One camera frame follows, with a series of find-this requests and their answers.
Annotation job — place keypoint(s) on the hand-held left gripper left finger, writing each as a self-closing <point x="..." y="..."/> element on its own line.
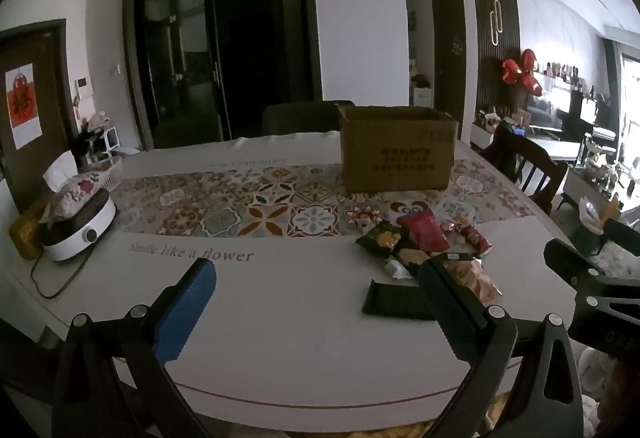
<point x="186" y="305"/>

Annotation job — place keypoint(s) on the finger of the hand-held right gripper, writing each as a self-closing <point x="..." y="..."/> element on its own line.
<point x="622" y="229"/>
<point x="570" y="260"/>

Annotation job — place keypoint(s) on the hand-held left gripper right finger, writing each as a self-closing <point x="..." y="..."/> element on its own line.
<point x="450" y="313"/>

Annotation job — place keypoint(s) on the black yellow chip packet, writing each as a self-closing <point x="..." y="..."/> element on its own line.
<point x="475" y="280"/>

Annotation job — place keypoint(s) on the long black snack packet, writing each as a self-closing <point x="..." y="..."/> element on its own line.
<point x="392" y="300"/>

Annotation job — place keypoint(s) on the gold orange snack packet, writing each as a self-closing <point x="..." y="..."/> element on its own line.
<point x="410" y="259"/>

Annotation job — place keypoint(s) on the small white wrapper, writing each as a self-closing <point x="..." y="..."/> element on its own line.
<point x="397" y="270"/>

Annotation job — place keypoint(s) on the small red candy packet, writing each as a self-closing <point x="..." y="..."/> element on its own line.
<point x="475" y="238"/>

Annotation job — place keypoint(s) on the red snack packet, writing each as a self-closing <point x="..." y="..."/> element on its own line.
<point x="425" y="230"/>

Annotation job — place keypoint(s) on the dark green snack packet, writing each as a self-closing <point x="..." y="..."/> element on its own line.
<point x="377" y="238"/>

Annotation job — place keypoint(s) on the brown cardboard box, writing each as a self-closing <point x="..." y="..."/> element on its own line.
<point x="397" y="153"/>

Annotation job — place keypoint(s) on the green stool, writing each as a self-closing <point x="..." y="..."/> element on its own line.
<point x="587" y="238"/>

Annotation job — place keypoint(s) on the dark wooden chair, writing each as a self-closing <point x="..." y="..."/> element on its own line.
<point x="530" y="163"/>

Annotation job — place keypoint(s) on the white electric cooker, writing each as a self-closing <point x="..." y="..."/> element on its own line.
<point x="80" y="233"/>

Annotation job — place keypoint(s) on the floral tissue box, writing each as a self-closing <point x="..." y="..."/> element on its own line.
<point x="75" y="188"/>

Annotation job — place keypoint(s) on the yellow brown packet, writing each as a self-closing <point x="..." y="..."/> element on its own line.
<point x="25" y="235"/>

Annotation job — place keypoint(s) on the red foil balloons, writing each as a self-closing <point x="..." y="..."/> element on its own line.
<point x="522" y="71"/>

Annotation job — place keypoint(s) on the white carton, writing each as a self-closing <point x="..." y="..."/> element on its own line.
<point x="420" y="97"/>

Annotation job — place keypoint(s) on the dark upholstered chair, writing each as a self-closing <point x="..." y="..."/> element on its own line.
<point x="300" y="118"/>

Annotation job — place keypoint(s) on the dark interior door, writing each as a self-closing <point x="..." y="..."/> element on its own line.
<point x="448" y="48"/>

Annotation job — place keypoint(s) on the red and white door poster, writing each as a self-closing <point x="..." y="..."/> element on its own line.
<point x="22" y="106"/>

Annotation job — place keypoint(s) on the dark glass sliding door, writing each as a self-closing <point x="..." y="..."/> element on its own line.
<point x="250" y="43"/>

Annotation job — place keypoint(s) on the white wall intercom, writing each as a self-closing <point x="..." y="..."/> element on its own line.
<point x="83" y="87"/>

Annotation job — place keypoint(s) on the looped wall lamp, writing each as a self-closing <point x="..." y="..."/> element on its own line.
<point x="496" y="21"/>

